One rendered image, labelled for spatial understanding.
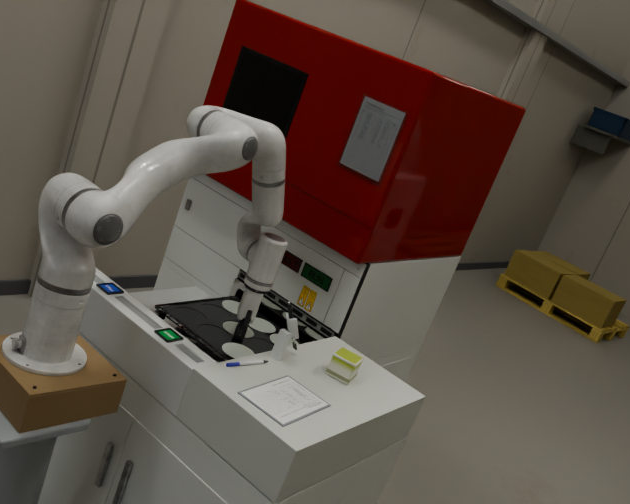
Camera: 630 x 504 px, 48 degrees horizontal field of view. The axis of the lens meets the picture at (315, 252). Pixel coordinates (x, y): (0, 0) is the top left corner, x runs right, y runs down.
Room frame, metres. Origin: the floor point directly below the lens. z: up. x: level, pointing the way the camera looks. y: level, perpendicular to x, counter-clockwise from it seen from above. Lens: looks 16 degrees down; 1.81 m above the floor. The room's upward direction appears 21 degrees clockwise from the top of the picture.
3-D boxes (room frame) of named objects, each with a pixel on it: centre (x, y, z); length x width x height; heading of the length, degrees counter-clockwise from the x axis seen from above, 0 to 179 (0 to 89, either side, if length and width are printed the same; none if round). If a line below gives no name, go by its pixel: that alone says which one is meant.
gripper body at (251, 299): (1.97, 0.12, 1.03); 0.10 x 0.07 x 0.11; 11
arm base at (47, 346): (1.47, 0.50, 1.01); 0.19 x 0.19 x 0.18
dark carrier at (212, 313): (2.03, 0.14, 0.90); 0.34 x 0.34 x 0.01; 58
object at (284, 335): (1.81, -0.01, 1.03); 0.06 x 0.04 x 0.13; 148
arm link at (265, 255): (1.97, 0.13, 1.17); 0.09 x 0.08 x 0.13; 48
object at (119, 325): (1.76, 0.39, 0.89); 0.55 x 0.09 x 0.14; 58
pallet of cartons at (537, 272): (7.49, -2.69, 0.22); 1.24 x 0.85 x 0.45; 53
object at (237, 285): (2.22, 0.04, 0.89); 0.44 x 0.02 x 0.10; 58
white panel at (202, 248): (2.33, 0.18, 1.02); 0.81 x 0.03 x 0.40; 58
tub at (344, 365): (1.83, -0.19, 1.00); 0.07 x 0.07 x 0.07; 73
